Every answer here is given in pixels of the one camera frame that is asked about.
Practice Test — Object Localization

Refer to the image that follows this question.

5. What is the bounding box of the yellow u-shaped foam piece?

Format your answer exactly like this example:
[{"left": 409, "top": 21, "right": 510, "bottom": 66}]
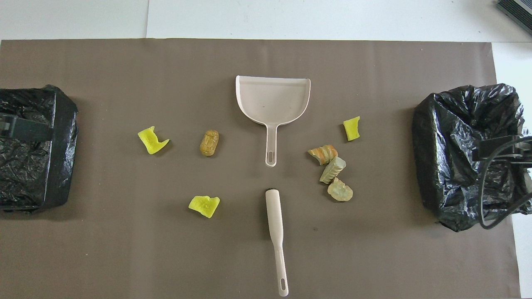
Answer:
[{"left": 138, "top": 126, "right": 170, "bottom": 155}]

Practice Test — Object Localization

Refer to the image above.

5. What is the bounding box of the pale tan lumpy bread toy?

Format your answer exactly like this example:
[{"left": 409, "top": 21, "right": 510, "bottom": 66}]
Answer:
[{"left": 327, "top": 177, "right": 354, "bottom": 202}]

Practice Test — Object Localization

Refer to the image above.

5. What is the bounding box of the brown potato-shaped toy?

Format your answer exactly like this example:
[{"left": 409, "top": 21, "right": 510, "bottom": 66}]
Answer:
[{"left": 200, "top": 130, "right": 220, "bottom": 157}]

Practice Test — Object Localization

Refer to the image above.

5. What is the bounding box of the small yellow foam piece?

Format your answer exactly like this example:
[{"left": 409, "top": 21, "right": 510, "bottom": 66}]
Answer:
[{"left": 343, "top": 116, "right": 361, "bottom": 142}]

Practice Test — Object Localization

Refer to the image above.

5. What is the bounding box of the open black bag lined bin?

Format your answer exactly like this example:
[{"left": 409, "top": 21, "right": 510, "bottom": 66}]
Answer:
[{"left": 411, "top": 83, "right": 532, "bottom": 232}]

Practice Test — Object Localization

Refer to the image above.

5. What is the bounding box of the yellow wedge foam piece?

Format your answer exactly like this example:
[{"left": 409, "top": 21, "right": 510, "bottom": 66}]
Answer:
[{"left": 188, "top": 195, "right": 221, "bottom": 219}]

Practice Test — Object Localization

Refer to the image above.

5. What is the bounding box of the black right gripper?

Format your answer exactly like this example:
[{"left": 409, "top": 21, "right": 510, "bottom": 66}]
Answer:
[{"left": 472, "top": 135, "right": 532, "bottom": 168}]

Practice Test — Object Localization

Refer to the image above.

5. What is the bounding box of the beige plastic dustpan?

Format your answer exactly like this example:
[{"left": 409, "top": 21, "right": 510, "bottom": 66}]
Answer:
[{"left": 235, "top": 75, "right": 311, "bottom": 168}]

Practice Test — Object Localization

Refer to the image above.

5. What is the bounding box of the beige brush with black bristles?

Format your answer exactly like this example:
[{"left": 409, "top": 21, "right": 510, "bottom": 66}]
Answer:
[{"left": 265, "top": 188, "right": 289, "bottom": 297}]

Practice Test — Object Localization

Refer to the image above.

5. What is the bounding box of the brown paper table mat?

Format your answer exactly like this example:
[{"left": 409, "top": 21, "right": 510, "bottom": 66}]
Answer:
[{"left": 0, "top": 39, "right": 522, "bottom": 299}]

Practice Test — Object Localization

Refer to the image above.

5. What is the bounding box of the grey-green ridged bread toy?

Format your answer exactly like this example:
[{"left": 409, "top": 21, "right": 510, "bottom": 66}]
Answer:
[{"left": 319, "top": 156, "right": 347, "bottom": 185}]

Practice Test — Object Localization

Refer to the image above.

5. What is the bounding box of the flat black bag wrapped bin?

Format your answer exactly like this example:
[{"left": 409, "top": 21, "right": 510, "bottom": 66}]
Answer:
[{"left": 0, "top": 84, "right": 79, "bottom": 213}]

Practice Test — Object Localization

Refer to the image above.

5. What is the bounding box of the orange striped croissant toy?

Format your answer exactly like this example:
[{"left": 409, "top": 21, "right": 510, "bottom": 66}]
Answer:
[{"left": 308, "top": 145, "right": 338, "bottom": 166}]

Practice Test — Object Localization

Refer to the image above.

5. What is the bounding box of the dark grey ribbed device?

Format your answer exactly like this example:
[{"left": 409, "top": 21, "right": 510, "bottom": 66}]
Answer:
[{"left": 496, "top": 0, "right": 532, "bottom": 36}]

